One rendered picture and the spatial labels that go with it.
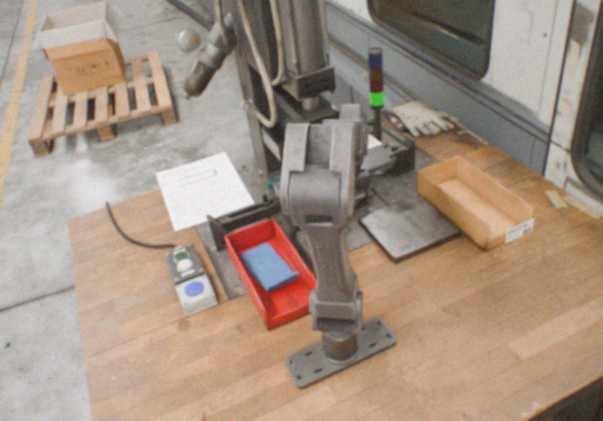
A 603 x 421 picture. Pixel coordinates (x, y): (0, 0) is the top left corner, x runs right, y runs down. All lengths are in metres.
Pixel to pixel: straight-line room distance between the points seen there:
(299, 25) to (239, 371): 0.65
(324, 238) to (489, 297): 0.45
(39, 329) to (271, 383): 1.80
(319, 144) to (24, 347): 2.07
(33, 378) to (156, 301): 1.36
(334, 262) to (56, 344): 1.90
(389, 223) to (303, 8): 0.50
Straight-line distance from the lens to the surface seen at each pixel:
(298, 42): 1.05
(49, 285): 2.84
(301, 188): 0.68
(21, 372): 2.52
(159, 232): 1.35
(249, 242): 1.21
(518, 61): 1.54
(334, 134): 0.70
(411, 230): 1.19
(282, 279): 1.12
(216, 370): 1.01
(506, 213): 1.28
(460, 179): 1.37
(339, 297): 0.86
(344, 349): 0.94
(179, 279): 1.16
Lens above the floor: 1.70
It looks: 36 degrees down
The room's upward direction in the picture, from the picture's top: 8 degrees counter-clockwise
